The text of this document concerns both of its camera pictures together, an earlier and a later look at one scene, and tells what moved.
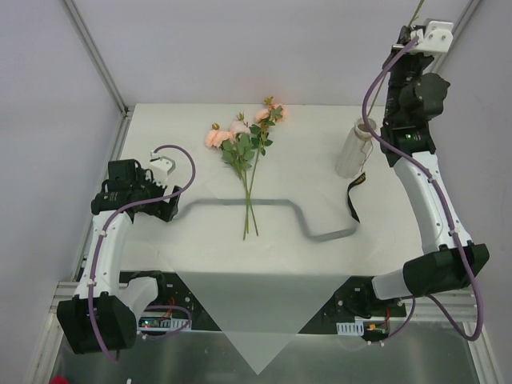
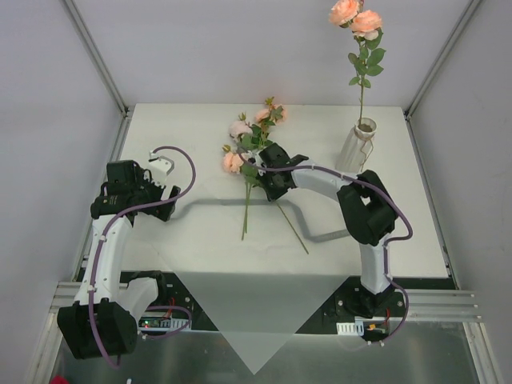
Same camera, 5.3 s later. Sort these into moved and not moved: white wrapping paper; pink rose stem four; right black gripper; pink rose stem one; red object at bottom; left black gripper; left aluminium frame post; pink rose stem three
Moved: pink rose stem one; right black gripper; pink rose stem four; pink rose stem three
Not moved: left black gripper; white wrapping paper; red object at bottom; left aluminium frame post
